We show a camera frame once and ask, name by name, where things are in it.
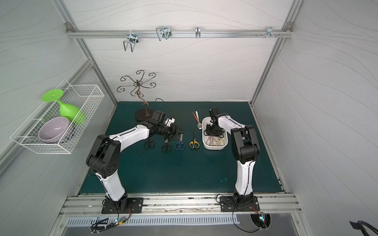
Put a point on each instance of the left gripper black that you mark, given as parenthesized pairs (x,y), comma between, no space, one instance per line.
(175,130)

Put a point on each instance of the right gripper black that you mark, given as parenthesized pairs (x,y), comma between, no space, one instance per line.
(214,130)

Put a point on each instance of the pink kitchen scissors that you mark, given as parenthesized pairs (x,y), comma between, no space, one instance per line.
(211,141)

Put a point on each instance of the cream handled scissors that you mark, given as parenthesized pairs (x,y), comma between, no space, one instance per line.
(218,142)

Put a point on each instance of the black handled steel scissors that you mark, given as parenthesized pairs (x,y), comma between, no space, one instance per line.
(166,146)

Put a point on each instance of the blue handled scissors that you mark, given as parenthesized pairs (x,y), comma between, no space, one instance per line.
(180,146)

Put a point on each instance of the small all-black scissors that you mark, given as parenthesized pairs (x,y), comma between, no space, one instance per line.
(149,143)

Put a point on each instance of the yellow black handled scissors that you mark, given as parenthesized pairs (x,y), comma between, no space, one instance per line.
(194,144)

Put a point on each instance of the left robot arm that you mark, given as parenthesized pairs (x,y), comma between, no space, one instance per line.
(104,157)

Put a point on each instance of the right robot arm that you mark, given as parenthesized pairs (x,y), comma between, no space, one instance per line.
(245,149)

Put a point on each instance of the white storage box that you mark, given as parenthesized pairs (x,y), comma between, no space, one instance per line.
(204,138)

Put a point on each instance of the green plastic goblet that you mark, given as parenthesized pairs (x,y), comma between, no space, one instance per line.
(71,112)

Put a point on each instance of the double prong metal hook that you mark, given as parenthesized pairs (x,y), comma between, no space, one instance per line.
(130,42)

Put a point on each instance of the looped metal hook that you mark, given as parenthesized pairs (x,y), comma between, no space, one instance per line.
(163,32)

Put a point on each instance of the small flat metal hook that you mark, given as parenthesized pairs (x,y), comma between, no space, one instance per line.
(197,32)

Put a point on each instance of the right end metal hook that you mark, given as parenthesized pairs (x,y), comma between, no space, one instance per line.
(269,34)

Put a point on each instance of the purple bowl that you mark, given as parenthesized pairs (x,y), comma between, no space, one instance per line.
(53,130)

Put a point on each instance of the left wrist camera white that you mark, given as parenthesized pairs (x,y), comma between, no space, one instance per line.
(169,121)

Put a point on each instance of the metal spoon white handle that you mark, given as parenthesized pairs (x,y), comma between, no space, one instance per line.
(199,125)

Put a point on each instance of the brown wire jewelry stand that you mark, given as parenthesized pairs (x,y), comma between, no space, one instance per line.
(145,113)

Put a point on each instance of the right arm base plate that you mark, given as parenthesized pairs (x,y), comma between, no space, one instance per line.
(239,204)

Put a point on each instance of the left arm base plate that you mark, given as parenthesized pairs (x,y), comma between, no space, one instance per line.
(125,205)

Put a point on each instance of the white wire basket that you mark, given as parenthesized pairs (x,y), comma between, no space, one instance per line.
(85,97)

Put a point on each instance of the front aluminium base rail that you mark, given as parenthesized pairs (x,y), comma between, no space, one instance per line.
(183,204)

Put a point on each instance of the white slotted cable duct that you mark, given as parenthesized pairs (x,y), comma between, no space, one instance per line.
(157,220)

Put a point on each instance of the horizontal aluminium rail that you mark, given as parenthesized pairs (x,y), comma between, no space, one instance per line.
(151,34)

